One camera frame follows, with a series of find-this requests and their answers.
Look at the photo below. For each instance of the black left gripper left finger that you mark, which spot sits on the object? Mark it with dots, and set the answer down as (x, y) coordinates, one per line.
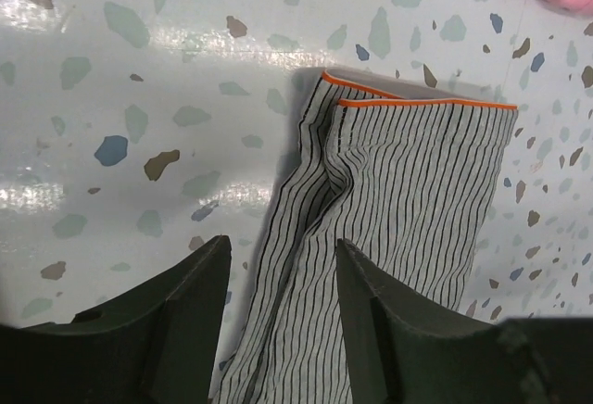
(156, 343)

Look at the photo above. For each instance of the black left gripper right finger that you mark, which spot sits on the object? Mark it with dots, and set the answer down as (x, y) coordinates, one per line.
(402, 347)

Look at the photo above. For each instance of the grey striped underwear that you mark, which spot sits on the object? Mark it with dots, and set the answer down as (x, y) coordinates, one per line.
(406, 174)

